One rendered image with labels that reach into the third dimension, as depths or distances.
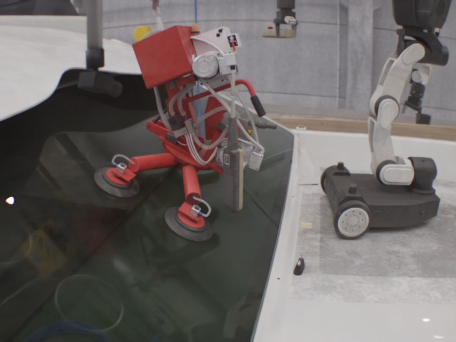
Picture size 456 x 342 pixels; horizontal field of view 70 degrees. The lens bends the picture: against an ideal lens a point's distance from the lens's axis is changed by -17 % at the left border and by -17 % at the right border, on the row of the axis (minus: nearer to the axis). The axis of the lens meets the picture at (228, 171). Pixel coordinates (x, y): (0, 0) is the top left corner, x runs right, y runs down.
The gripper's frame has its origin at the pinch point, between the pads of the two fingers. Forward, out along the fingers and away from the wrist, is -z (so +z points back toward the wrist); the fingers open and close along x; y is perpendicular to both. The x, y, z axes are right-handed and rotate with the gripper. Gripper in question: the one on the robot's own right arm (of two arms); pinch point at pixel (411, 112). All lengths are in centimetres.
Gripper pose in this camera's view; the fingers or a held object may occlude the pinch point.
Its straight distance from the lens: 233.7
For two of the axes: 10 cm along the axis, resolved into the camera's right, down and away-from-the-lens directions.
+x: -5.1, -4.8, 7.1
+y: -8.5, 1.7, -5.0
